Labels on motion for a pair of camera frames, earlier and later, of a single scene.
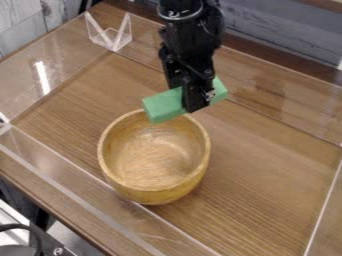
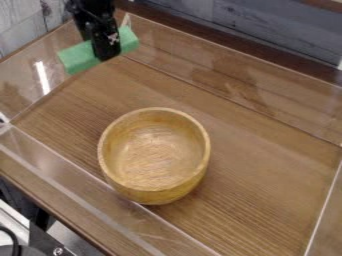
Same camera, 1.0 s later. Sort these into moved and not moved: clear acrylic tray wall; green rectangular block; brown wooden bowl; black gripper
Moved: black gripper; green rectangular block
Not moved: brown wooden bowl; clear acrylic tray wall
